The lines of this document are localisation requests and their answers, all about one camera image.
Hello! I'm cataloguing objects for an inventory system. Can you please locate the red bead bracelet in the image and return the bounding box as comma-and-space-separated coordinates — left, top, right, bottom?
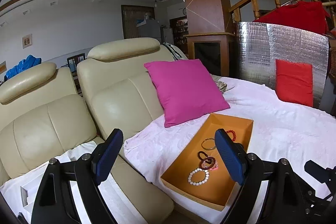
225, 129, 237, 142

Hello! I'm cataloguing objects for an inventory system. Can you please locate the dark maroon bangle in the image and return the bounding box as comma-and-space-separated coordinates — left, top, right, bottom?
199, 156, 216, 170

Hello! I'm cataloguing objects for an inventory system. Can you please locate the cream leather armchair left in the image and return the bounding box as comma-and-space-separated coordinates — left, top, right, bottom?
1, 62, 97, 184

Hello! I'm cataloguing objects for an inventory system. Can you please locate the cream leather armchair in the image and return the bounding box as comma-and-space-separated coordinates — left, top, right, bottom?
77, 38, 192, 223
1, 62, 97, 184

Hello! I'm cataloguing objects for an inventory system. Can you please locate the white textured bed cover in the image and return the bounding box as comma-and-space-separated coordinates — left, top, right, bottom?
123, 77, 335, 223

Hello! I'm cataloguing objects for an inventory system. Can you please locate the cream leather armchair right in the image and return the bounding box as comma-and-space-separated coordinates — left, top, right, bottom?
77, 38, 192, 223

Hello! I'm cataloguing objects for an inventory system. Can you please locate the orange cardboard tray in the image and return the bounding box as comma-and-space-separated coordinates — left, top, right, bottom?
161, 114, 253, 211

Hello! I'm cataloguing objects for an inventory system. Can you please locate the gold bangle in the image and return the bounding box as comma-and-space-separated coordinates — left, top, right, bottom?
201, 138, 216, 151

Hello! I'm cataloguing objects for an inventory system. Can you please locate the red pillow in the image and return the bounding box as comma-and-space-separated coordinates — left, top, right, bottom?
275, 59, 313, 107

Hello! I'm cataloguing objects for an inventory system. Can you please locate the blue plastic bag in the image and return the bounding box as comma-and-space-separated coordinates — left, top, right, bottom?
4, 55, 42, 81

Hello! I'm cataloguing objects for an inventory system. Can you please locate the magenta pillow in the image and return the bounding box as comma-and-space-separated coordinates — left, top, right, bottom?
144, 59, 230, 128

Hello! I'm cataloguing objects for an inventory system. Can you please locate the patterned grey cloth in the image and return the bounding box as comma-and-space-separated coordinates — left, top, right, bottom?
211, 75, 235, 94

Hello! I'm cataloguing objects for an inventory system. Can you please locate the silver foil insulation panel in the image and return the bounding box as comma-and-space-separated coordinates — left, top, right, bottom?
236, 22, 329, 108

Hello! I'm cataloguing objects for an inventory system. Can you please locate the wooden cabinet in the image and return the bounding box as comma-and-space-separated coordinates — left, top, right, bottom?
185, 32, 239, 77

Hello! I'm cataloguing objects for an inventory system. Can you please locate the red cloth on railing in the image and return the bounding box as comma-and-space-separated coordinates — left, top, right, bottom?
254, 1, 330, 35

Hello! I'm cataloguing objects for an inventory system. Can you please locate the white pearl bracelet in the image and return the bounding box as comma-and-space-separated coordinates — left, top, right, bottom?
187, 167, 210, 186

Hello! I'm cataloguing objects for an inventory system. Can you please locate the framed wall picture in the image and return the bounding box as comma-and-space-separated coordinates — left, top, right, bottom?
22, 34, 33, 49

